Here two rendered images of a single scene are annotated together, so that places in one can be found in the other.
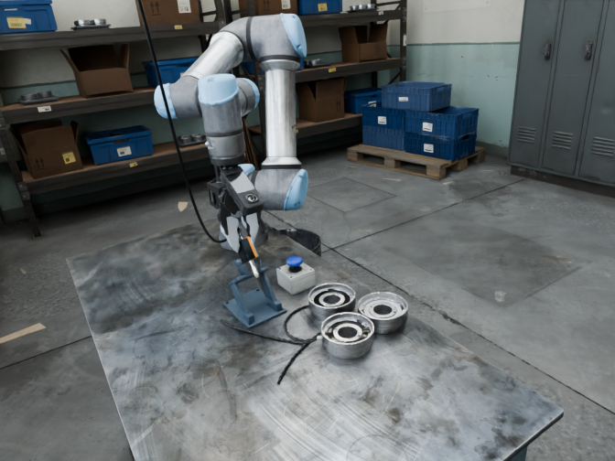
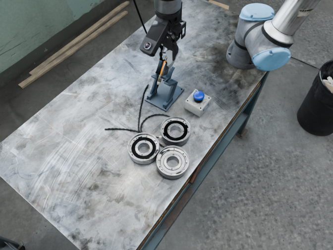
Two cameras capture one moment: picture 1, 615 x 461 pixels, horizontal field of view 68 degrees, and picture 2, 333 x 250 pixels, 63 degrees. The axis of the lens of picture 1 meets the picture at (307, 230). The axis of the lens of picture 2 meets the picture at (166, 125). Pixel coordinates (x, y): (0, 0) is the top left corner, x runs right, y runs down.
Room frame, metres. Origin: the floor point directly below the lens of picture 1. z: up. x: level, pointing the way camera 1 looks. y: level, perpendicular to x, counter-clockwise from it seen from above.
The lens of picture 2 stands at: (0.66, -0.48, 1.62)
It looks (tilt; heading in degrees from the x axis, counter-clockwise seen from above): 57 degrees down; 68
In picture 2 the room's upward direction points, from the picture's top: 1 degrees counter-clockwise
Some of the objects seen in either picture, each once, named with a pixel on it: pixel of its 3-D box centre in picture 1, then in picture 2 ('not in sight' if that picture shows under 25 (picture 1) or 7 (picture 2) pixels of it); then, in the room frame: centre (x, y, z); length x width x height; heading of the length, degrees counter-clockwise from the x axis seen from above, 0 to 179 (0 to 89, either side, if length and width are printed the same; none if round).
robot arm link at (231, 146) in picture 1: (224, 144); (166, 0); (0.92, 0.15, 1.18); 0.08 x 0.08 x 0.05
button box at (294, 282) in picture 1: (295, 275); (198, 101); (1.00, 0.04, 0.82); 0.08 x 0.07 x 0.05; 31
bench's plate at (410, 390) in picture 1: (238, 314); (160, 90); (0.90, 0.18, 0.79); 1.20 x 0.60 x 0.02; 31
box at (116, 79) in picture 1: (100, 70); not in sight; (4.06, 1.62, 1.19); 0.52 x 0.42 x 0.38; 121
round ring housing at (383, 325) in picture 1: (383, 313); (172, 162); (0.81, -0.15, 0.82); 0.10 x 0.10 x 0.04
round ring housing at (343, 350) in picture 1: (347, 336); (143, 149); (0.74, -0.06, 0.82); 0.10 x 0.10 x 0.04
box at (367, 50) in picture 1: (363, 43); not in sight; (5.50, -0.79, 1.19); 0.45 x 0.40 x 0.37; 116
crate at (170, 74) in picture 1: (178, 71); not in sight; (4.41, 1.05, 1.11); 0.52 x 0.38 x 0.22; 121
